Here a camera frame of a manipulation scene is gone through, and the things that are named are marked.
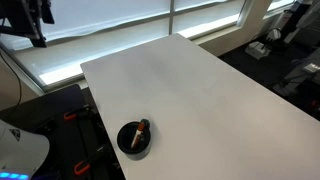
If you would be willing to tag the black robot mounting stand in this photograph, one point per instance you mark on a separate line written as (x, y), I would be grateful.
(63, 100)

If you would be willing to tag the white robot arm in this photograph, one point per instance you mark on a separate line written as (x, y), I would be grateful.
(20, 154)

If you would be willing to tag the black overhead camera rig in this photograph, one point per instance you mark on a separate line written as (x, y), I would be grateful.
(23, 15)

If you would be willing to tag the grey window mullion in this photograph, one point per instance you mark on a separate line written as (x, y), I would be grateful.
(171, 16)

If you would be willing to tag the red whiteboard marker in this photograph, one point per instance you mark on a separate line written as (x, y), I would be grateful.
(140, 129)

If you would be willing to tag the dark teal ceramic mug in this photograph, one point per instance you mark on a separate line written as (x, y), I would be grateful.
(124, 141)

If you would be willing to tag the white box device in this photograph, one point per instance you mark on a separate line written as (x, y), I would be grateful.
(256, 50)

